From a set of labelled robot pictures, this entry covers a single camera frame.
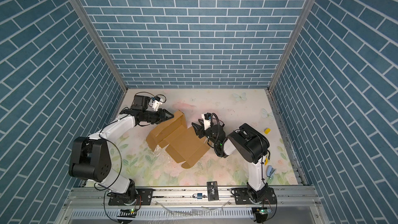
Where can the aluminium corner post right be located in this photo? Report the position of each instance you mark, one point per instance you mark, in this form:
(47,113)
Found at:
(292,40)

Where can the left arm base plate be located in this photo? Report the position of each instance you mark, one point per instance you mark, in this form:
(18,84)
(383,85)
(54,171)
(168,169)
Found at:
(140,196)

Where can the aluminium front rail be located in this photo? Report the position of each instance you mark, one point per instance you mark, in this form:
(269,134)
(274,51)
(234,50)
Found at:
(296,195)

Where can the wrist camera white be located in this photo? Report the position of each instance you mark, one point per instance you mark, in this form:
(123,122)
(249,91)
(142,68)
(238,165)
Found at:
(207,120)
(157,101)

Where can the aluminium corner post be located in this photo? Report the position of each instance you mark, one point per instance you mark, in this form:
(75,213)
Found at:
(87,23)
(292,40)

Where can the small padlock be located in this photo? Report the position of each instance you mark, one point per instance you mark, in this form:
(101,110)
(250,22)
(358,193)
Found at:
(198,196)

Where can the blue grey stapler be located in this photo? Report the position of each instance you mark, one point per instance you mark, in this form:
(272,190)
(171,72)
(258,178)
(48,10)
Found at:
(270,171)

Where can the controller board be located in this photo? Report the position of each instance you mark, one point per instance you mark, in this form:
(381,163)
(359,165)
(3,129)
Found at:
(261,214)
(126,216)

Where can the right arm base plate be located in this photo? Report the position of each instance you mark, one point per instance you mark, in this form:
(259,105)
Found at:
(246,196)

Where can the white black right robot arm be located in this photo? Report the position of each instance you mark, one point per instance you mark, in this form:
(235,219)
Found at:
(250,144)

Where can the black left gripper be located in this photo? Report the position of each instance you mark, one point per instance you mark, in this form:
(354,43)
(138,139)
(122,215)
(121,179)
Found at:
(161,118)

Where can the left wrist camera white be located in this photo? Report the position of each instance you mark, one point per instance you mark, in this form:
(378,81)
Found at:
(157,101)

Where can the white slotted cable duct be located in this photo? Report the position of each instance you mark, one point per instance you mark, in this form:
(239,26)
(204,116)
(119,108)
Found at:
(163,214)

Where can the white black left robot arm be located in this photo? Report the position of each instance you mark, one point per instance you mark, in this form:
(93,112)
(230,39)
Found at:
(90,158)

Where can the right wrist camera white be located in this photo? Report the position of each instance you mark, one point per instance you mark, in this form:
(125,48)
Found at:
(207,120)

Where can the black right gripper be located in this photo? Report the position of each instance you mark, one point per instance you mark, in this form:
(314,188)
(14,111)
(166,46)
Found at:
(200,130)

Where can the black VIP card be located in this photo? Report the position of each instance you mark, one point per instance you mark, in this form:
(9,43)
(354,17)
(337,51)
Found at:
(212,191)

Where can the left controller board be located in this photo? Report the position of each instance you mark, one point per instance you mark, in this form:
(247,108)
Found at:
(126,216)

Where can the brown cardboard box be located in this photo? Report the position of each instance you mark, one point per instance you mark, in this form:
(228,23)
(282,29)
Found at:
(179,141)

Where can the aluminium corner post left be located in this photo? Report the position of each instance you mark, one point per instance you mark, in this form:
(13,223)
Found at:
(87,23)

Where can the right controller board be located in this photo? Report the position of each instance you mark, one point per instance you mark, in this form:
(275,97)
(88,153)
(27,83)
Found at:
(261,214)

